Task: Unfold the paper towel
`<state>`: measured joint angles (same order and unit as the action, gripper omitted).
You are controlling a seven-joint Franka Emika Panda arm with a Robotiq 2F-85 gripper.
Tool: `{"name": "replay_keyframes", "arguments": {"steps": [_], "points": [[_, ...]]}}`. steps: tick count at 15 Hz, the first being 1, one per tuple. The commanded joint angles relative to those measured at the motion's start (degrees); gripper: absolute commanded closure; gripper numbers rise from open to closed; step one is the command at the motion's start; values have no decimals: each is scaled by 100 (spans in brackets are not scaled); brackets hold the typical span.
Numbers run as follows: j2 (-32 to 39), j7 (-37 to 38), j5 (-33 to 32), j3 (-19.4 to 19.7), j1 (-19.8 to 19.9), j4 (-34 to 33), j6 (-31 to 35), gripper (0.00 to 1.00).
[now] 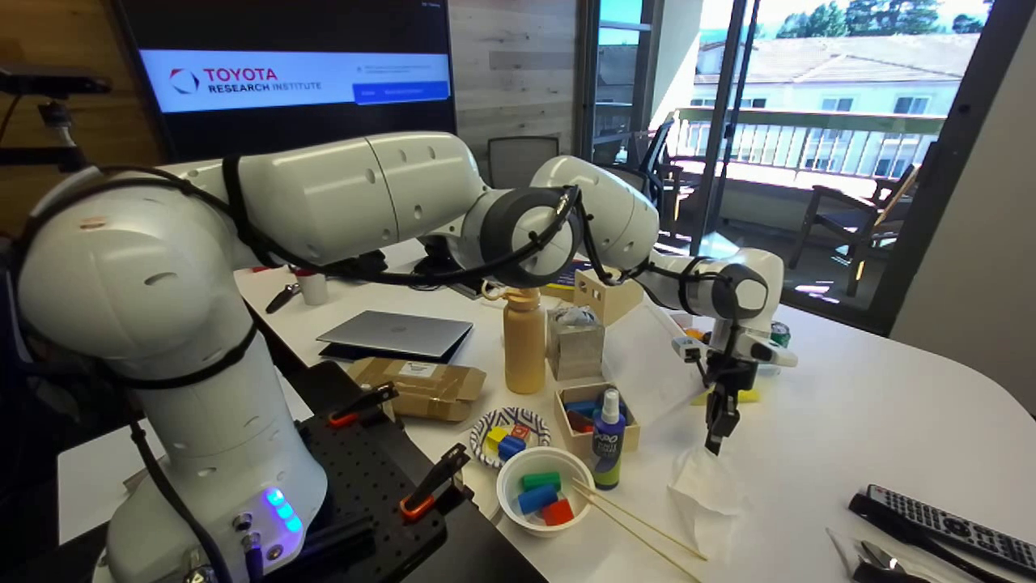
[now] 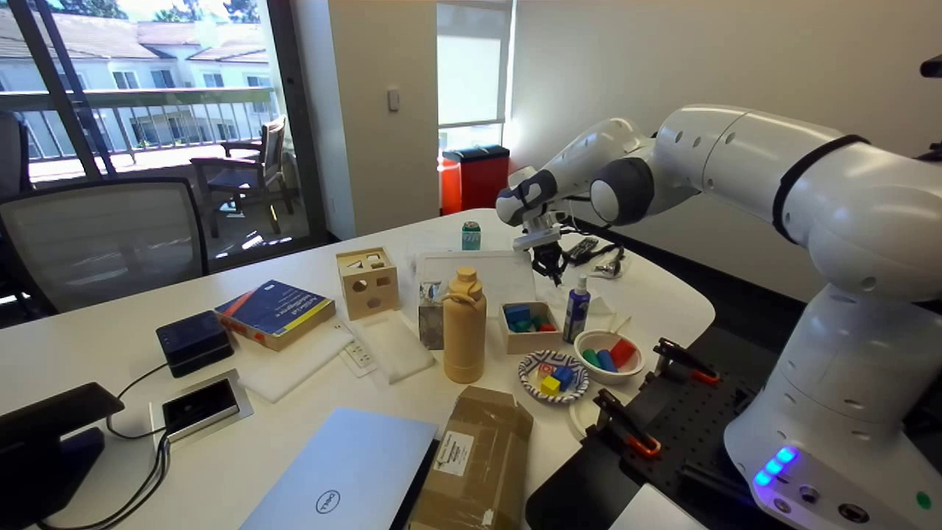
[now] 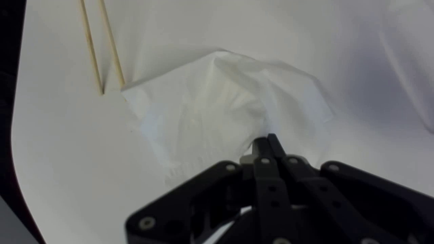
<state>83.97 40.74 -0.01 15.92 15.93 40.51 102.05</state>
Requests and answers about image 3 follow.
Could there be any wooden chopstick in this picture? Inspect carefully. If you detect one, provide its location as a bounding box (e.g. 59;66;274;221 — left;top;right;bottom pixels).
80;0;106;96
98;0;128;90

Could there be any white paper towel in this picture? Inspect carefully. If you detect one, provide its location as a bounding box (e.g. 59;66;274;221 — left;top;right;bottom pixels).
120;47;338;187

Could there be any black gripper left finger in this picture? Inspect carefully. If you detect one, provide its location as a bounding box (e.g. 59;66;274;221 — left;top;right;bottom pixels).
125;134;292;244

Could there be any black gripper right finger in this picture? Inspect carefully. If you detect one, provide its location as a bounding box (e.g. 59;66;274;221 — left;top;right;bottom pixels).
266;133;434;244

